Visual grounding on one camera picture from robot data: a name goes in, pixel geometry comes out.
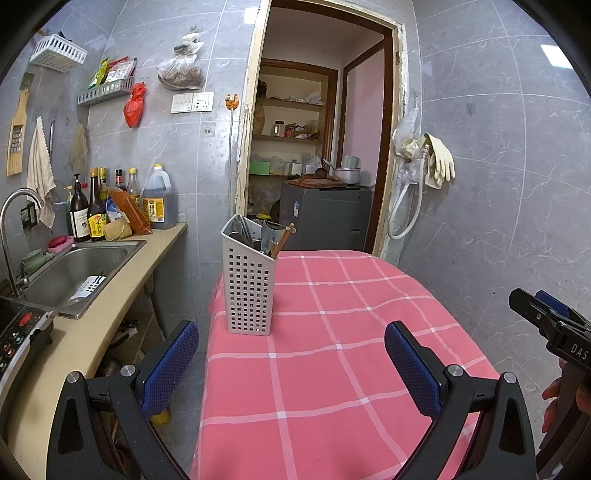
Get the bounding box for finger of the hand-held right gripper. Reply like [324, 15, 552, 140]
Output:
[536, 290, 591, 329]
[509, 288, 561, 344]

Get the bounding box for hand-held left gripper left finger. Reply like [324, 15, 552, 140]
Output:
[46, 320, 200, 480]

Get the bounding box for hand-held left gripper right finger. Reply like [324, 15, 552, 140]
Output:
[385, 320, 539, 480]

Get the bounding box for white perforated utensil holder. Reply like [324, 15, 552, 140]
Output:
[220, 213, 278, 336]

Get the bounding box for wooden chopstick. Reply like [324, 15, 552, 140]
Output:
[270, 224, 293, 259]
[273, 223, 295, 258]

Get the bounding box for person's right hand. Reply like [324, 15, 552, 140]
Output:
[543, 357, 568, 433]

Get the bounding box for pink checked tablecloth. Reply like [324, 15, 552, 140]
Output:
[191, 249, 513, 480]

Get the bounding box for beige kitchen counter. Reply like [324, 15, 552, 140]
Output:
[0, 222, 188, 480]

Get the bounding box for steel sink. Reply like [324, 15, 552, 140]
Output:
[18, 240, 147, 320]

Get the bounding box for beige sponge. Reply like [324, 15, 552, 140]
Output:
[103, 218, 133, 241]

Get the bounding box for orange-red packet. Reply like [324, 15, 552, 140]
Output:
[107, 188, 153, 235]

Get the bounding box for induction cooker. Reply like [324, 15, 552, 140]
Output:
[0, 295, 55, 393]

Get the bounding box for large dark liquid jug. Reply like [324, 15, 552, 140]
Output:
[142, 163, 177, 230]

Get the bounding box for yellow-label sauce bottle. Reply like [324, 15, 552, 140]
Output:
[87, 167, 108, 241]

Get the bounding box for blue and white packet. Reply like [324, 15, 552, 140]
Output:
[105, 194, 126, 223]

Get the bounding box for green dish by sink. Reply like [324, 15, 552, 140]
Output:
[21, 249, 54, 275]

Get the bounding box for cream rubber glove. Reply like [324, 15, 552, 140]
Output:
[422, 132, 456, 190]

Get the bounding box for dark pump bottle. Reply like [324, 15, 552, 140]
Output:
[67, 173, 90, 242]

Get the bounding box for grey cabinet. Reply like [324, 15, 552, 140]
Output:
[280, 181, 373, 252]

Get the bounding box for yellow-capped clear bottle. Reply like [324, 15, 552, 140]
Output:
[126, 167, 142, 208]

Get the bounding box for wooden cutting board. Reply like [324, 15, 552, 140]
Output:
[286, 178, 348, 189]

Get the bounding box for steel faucet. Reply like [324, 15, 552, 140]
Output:
[0, 188, 44, 298]

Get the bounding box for white hanging towel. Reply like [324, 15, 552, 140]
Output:
[27, 115, 57, 228]

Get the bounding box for small window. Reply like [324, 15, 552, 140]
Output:
[540, 45, 573, 70]

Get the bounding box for pink door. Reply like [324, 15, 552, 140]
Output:
[342, 39, 386, 185]

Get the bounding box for wooden slicer board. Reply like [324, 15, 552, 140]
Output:
[6, 74, 34, 177]

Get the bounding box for red plastic bag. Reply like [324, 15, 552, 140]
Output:
[123, 82, 148, 128]

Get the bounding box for wooden shelf unit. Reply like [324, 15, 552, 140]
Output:
[249, 58, 339, 217]

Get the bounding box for clear bag of dried goods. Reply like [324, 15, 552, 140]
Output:
[157, 53, 205, 90]

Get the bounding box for red seasoning packet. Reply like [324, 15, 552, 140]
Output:
[104, 56, 137, 84]

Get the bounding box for green seasoning packet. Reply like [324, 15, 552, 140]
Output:
[89, 56, 110, 89]

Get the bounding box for white plastic bag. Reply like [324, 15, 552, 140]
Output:
[173, 25, 205, 56]

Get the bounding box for white hose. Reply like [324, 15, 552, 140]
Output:
[387, 145, 432, 240]

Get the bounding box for clear plastic bag on wall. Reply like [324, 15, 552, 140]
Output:
[392, 108, 428, 183]

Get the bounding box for white cable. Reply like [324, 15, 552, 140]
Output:
[228, 110, 235, 217]

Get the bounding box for worn door frame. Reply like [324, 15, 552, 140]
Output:
[235, 0, 409, 257]

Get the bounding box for grey wall rack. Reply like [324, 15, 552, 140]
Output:
[76, 76, 136, 107]

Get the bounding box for white wall basket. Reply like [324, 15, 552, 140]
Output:
[29, 33, 88, 72]

